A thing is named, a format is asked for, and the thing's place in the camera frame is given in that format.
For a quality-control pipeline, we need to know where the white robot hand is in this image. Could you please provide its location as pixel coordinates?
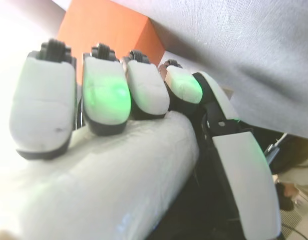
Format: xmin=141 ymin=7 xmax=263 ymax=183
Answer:
xmin=8 ymin=38 xmax=282 ymax=240

